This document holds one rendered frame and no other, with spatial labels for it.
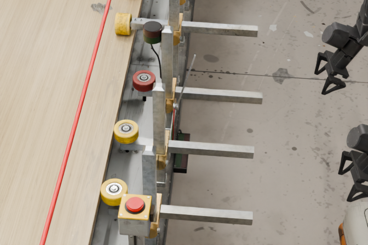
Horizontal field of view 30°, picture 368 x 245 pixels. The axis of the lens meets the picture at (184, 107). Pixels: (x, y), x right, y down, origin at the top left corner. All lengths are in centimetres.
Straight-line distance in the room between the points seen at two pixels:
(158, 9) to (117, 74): 84
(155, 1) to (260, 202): 105
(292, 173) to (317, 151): 20
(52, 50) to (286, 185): 133
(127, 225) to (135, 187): 82
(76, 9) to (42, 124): 63
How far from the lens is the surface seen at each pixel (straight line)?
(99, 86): 237
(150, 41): 219
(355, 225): 285
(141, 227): 160
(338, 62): 221
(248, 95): 240
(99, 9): 270
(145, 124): 262
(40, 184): 209
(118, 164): 249
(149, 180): 190
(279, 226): 312
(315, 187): 329
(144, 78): 238
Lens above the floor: 248
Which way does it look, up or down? 44 degrees down
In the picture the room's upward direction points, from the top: 2 degrees clockwise
